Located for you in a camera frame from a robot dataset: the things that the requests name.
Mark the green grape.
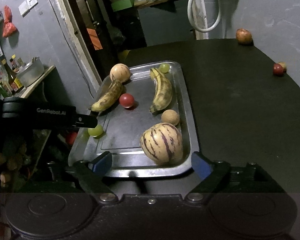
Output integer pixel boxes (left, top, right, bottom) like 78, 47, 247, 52
87, 124, 104, 137
159, 63, 170, 73

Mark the small tan fruit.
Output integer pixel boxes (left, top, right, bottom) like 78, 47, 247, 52
278, 62, 287, 73
161, 109, 180, 126

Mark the red cherry tomato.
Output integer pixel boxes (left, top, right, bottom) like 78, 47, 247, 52
119, 93, 135, 108
273, 63, 285, 76

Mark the dark spotted banana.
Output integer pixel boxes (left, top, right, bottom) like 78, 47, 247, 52
90, 80, 123, 112

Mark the yellow spotted banana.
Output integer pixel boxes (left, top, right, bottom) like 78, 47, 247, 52
149, 68, 173, 113

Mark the white countertop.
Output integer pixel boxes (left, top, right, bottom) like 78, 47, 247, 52
16, 66, 56, 99

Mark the sauce bottle on counter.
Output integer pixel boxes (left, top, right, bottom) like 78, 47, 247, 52
1, 58, 24, 94

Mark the red capped jar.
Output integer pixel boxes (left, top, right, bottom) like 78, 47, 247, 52
65, 132, 77, 145

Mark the metal cooking pot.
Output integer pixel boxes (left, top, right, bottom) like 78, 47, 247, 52
17, 57, 44, 87

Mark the black table mat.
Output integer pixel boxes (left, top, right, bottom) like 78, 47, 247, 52
125, 39, 300, 192

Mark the silver metal tray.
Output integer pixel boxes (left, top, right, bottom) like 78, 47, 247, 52
68, 61, 199, 178

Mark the red plastic bag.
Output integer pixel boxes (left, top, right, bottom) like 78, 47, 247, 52
2, 5, 18, 38

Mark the red pomegranate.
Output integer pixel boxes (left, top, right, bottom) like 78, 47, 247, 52
236, 28, 253, 44

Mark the green box on shelf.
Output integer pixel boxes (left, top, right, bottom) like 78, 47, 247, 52
111, 0, 134, 11

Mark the dark cabinet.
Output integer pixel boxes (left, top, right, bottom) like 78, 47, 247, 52
138, 0, 196, 46

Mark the white wall switch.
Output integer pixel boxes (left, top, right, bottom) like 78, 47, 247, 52
18, 0, 38, 16

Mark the white hose loop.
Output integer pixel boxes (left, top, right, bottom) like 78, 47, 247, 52
187, 0, 222, 33

